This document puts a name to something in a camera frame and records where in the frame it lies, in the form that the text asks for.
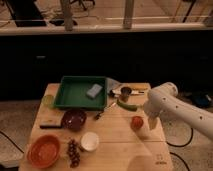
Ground red apple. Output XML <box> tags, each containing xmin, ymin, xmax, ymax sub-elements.
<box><xmin>131</xmin><ymin>116</ymin><xmax>144</xmax><ymax>130</ymax></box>

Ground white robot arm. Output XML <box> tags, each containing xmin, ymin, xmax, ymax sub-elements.
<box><xmin>143</xmin><ymin>82</ymin><xmax>213</xmax><ymax>141</ymax></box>

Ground metal cup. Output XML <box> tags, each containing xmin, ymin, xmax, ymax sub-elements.
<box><xmin>120</xmin><ymin>87</ymin><xmax>132</xmax><ymax>102</ymax></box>

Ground white paper cup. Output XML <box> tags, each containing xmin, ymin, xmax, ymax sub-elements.
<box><xmin>80</xmin><ymin>132</ymin><xmax>99</xmax><ymax>152</ymax></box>

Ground small yellow-green cup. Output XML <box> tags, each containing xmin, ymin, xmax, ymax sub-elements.
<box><xmin>42</xmin><ymin>94</ymin><xmax>54</xmax><ymax>107</ymax></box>

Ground green cucumber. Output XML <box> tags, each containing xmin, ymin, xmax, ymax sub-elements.
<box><xmin>117</xmin><ymin>100</ymin><xmax>137</xmax><ymax>111</ymax></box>

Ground white marker pen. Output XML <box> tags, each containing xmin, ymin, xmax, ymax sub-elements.
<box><xmin>112</xmin><ymin>90</ymin><xmax>145</xmax><ymax>96</ymax></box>

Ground yellow pen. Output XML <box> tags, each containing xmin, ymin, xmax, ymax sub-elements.
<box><xmin>131</xmin><ymin>87</ymin><xmax>148</xmax><ymax>91</ymax></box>

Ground grey cloth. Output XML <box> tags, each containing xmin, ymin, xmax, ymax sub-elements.
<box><xmin>107</xmin><ymin>78</ymin><xmax>121</xmax><ymax>92</ymax></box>

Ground blue-grey sponge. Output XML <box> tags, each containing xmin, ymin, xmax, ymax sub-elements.
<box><xmin>86</xmin><ymin>84</ymin><xmax>102</xmax><ymax>99</ymax></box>

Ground dark maroon bowl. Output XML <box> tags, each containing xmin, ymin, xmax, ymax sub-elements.
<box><xmin>61</xmin><ymin>109</ymin><xmax>87</xmax><ymax>132</ymax></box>

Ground green plastic tray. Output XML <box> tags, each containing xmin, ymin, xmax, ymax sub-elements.
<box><xmin>54</xmin><ymin>76</ymin><xmax>107</xmax><ymax>110</ymax></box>

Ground bunch of dark grapes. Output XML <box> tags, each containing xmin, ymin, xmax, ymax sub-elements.
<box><xmin>67</xmin><ymin>139</ymin><xmax>80</xmax><ymax>168</ymax></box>

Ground orange bowl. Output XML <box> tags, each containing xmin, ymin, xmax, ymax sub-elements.
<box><xmin>27</xmin><ymin>135</ymin><xmax>60</xmax><ymax>169</ymax></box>

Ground black cable on floor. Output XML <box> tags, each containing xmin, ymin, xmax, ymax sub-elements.
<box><xmin>165</xmin><ymin>128</ymin><xmax>195</xmax><ymax>148</ymax></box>

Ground dark-handled screwdriver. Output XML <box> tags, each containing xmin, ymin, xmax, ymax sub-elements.
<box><xmin>93</xmin><ymin>102</ymin><xmax>116</xmax><ymax>120</ymax></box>

